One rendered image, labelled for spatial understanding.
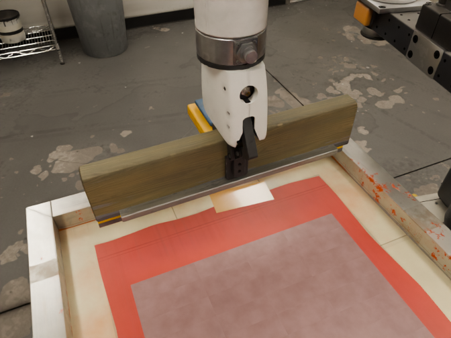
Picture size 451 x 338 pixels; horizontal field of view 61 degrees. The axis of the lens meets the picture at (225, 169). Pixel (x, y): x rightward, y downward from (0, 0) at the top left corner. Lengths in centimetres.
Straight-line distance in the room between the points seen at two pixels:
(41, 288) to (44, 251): 6
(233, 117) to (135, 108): 227
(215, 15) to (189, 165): 19
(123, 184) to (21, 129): 228
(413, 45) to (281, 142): 47
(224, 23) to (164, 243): 36
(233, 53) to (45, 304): 38
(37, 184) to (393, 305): 197
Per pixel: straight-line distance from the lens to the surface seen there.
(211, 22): 39
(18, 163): 246
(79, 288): 60
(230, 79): 40
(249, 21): 39
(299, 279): 58
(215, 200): 66
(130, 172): 46
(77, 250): 64
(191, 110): 88
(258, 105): 42
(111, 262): 61
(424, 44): 89
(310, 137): 55
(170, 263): 59
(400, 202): 67
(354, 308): 58
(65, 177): 226
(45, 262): 60
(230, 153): 47
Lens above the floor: 144
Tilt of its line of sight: 43 degrees down
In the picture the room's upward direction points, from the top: straight up
